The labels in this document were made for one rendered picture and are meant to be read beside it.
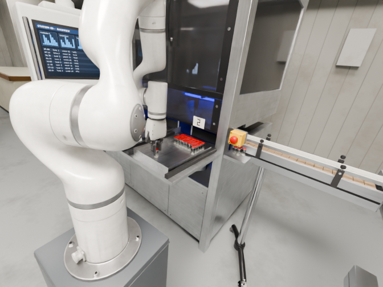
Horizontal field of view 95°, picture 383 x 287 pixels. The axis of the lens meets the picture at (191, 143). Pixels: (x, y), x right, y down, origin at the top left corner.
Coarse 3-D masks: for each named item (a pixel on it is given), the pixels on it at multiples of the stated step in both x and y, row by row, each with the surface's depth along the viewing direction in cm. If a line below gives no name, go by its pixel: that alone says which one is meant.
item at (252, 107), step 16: (304, 0) 126; (288, 64) 149; (144, 80) 128; (208, 96) 97; (240, 96) 94; (256, 96) 114; (272, 96) 143; (240, 112) 101; (256, 112) 125; (272, 112) 160
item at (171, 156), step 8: (176, 136) 114; (168, 144) 106; (136, 152) 90; (144, 152) 94; (152, 152) 95; (160, 152) 96; (168, 152) 97; (176, 152) 98; (184, 152) 99; (200, 152) 93; (144, 160) 87; (152, 160) 82; (160, 160) 88; (168, 160) 89; (176, 160) 90; (184, 160) 84; (160, 168) 80; (168, 168) 76
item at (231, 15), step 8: (232, 0) 77; (232, 8) 78; (232, 16) 79; (232, 24) 80; (232, 32) 81; (224, 40) 84; (232, 40) 82; (224, 48) 85; (224, 56) 86; (224, 64) 87; (224, 72) 88; (224, 80) 89; (224, 88) 91; (216, 104) 96; (216, 112) 97; (216, 120) 98; (216, 128) 100
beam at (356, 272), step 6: (354, 270) 81; (360, 270) 80; (348, 276) 84; (354, 276) 79; (360, 276) 78; (366, 276) 78; (372, 276) 78; (348, 282) 81; (354, 282) 76; (360, 282) 75; (366, 282) 76; (372, 282) 76
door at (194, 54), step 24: (192, 0) 89; (216, 0) 82; (192, 24) 93; (216, 24) 85; (168, 48) 107; (192, 48) 97; (216, 48) 88; (168, 72) 112; (192, 72) 101; (216, 72) 92
